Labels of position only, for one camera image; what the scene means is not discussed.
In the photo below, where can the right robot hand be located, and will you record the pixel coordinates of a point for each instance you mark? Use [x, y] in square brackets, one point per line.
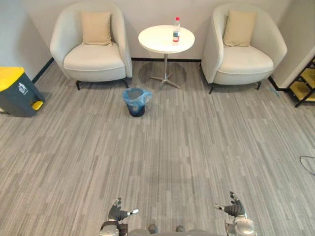
[234, 208]

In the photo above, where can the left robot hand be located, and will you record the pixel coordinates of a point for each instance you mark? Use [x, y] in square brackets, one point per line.
[117, 212]

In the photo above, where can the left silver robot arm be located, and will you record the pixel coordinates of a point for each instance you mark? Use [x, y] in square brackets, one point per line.
[112, 228]

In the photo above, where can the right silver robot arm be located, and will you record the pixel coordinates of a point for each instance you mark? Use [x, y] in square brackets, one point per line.
[240, 225]

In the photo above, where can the small dark bin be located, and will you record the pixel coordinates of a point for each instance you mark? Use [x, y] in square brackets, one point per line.
[136, 110]

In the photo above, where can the blue plastic bin bag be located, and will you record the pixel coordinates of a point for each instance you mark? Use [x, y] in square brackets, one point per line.
[136, 98]

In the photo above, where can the grey yellow-lidded trash can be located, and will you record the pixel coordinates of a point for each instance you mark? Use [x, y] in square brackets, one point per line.
[17, 92]

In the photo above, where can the round white tea table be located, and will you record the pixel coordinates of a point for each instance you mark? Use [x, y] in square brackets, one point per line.
[162, 41]

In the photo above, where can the dark robot foot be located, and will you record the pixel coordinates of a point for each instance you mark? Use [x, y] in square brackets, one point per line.
[152, 228]
[180, 228]

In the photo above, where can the black yellow shelf rack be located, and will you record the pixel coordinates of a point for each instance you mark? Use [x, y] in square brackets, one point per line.
[304, 81]

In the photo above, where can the cream tub armchair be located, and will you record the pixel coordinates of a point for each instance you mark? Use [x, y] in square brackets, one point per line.
[242, 46]
[89, 44]

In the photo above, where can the beige square cushion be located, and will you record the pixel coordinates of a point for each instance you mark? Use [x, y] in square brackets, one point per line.
[239, 28]
[96, 28]

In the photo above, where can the clear red-capped plastic bottle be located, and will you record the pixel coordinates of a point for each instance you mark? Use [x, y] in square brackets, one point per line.
[176, 32]

